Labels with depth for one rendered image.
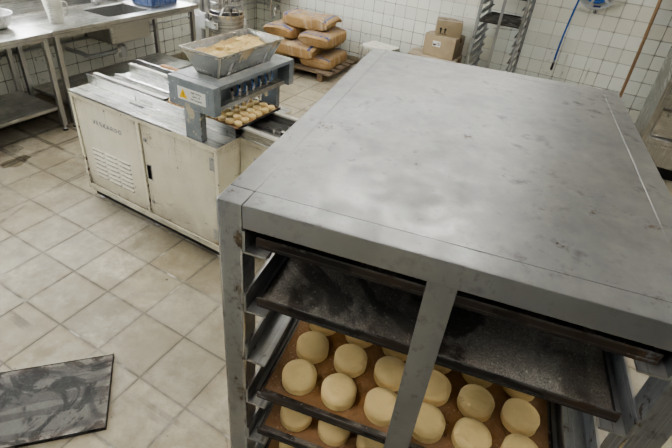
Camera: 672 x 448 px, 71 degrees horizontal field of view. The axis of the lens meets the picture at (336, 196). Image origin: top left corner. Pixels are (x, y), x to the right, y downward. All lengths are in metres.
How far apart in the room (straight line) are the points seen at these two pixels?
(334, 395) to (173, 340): 2.13
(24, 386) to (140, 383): 0.52
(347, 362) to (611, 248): 0.39
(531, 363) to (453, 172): 0.23
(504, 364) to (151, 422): 2.09
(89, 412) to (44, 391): 0.26
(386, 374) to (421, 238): 0.32
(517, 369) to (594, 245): 0.16
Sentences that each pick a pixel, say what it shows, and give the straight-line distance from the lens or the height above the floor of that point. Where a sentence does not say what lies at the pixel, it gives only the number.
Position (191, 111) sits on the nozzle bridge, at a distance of 2.73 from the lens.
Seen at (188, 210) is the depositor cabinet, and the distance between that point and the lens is 3.15.
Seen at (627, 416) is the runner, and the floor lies 1.68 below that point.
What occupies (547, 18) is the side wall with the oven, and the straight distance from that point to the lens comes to 6.20.
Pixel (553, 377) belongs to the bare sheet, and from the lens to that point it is 0.60.
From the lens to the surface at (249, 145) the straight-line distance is 2.79.
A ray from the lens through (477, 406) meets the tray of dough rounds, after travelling 0.75.
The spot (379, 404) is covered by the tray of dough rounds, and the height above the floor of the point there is 1.51.
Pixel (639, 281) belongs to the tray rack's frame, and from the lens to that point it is 0.52.
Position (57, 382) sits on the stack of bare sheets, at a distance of 2.76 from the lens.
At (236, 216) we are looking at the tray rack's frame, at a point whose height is 1.80.
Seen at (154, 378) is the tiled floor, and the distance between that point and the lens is 2.65.
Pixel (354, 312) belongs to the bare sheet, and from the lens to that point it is 0.59.
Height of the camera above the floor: 2.10
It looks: 33 degrees down
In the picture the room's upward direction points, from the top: 6 degrees clockwise
